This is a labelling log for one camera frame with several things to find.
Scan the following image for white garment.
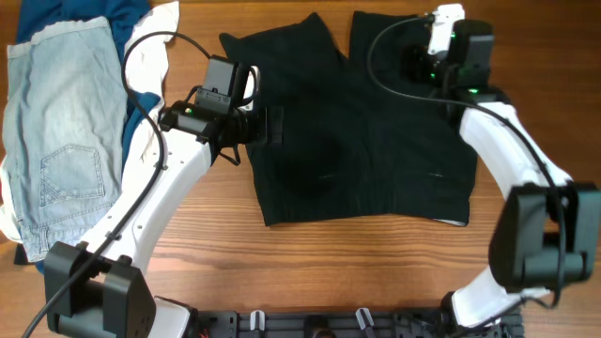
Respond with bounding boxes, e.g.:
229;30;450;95
1;1;180;243

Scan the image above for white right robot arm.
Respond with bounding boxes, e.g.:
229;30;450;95
402;44;600;337

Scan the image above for light blue denim shorts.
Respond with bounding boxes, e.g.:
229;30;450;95
2;17;127;262

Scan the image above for dark blue garment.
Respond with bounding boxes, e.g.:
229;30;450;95
1;1;179;267

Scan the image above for black shorts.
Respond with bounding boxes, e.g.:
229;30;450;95
220;11;476;226

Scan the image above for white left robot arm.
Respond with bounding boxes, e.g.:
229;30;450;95
44;101;284;338

